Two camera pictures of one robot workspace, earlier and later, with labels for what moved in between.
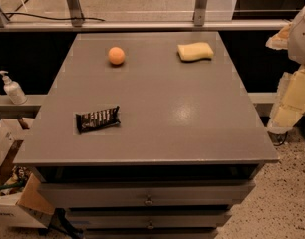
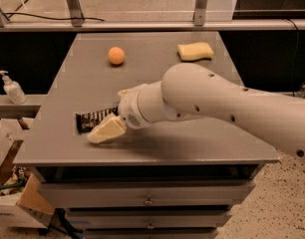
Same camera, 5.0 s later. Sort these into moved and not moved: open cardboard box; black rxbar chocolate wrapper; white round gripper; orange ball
Moved: white round gripper
Not moved: orange ball; open cardboard box; black rxbar chocolate wrapper
